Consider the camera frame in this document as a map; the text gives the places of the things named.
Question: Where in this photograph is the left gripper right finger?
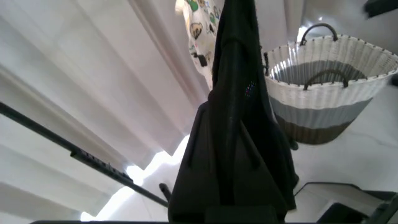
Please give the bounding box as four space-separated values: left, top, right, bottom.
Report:
229 123 289 222

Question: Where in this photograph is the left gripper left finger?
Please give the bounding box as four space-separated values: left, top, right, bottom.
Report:
167 101 223 222

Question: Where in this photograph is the black garment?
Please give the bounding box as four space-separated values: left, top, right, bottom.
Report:
206 0 300 212

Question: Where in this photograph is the cream printed garment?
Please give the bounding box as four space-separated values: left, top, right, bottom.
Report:
175 0 224 91

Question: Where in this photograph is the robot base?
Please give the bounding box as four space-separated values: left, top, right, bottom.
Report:
294 182 398 224

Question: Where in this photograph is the white laundry basket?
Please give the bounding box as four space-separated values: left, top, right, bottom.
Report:
263 23 398 146

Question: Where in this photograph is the white curtain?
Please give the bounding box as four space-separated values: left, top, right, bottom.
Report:
0 0 305 222

